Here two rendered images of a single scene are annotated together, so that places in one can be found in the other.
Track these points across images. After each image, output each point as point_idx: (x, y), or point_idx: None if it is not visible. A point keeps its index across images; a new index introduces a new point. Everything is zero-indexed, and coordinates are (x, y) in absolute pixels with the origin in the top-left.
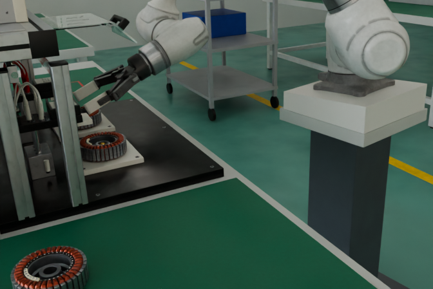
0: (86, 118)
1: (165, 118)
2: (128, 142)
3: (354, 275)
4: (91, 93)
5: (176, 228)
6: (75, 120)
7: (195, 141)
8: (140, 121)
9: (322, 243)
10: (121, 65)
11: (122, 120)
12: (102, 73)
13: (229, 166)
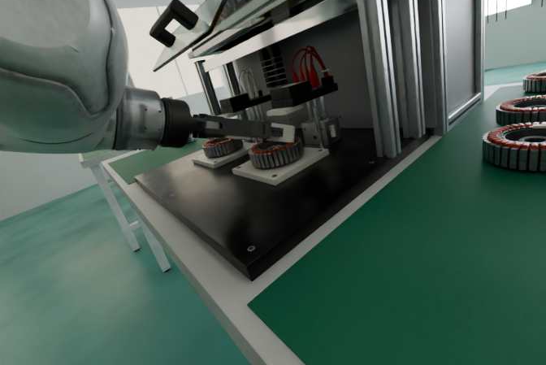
0: (222, 115)
1: (169, 238)
2: (207, 162)
3: (114, 167)
4: (273, 141)
5: (176, 156)
6: (204, 94)
7: (141, 206)
8: (205, 193)
9: (114, 172)
10: (208, 115)
11: (235, 189)
12: (250, 120)
13: (126, 191)
